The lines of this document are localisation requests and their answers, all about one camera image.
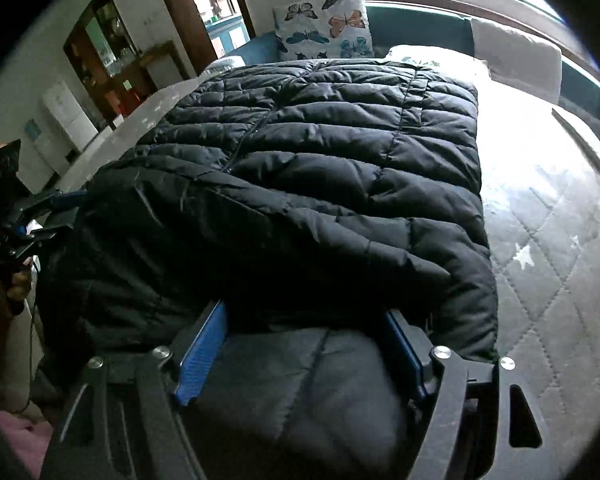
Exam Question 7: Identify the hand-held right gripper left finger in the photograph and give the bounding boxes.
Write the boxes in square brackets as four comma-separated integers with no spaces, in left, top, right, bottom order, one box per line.
[42,300,229,480]

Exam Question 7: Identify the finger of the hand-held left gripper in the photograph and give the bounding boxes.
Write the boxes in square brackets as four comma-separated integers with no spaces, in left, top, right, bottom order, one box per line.
[30,187,89,214]
[25,226,62,247]

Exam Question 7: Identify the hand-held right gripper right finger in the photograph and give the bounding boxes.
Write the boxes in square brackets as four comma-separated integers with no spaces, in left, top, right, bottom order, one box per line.
[384,309,548,480]

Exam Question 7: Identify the black puffer jacket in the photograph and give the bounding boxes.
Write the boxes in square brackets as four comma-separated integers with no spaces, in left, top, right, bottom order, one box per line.
[32,57,500,480]

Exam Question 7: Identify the person's left hand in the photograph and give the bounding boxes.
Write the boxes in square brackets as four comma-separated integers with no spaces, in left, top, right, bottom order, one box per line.
[5,259,34,312]

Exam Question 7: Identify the white refrigerator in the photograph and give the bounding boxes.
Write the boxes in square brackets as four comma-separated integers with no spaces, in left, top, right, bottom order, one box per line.
[42,80,100,162]

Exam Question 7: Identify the red stool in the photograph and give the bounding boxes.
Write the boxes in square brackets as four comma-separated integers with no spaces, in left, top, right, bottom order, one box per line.
[114,91,137,117]

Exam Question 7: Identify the wooden display cabinet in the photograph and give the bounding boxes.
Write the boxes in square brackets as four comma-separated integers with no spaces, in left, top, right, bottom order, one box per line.
[63,0,153,128]

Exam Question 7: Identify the wooden desk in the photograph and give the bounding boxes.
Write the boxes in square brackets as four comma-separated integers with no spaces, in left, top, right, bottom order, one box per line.
[139,40,190,92]

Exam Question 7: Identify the pink clothing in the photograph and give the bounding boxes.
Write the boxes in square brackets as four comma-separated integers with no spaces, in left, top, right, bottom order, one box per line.
[0,409,56,480]

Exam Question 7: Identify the blue cabinet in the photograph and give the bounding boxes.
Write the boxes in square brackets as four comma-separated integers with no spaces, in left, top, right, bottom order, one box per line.
[205,14,247,59]

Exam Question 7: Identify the white printed pillow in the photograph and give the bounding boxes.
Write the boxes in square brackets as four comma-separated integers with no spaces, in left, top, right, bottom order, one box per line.
[387,44,492,80]

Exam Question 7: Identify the butterfly print pillow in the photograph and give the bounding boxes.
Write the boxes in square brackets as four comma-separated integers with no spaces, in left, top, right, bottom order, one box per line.
[272,0,374,62]

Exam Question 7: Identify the teal padded bed surround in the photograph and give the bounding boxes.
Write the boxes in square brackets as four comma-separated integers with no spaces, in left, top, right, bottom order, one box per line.
[229,2,600,111]

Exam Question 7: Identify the black cable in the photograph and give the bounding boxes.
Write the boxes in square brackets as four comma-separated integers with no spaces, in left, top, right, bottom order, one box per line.
[24,297,40,408]

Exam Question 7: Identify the brown door frame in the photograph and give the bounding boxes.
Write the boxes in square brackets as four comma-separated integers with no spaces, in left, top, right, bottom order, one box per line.
[147,0,257,70]

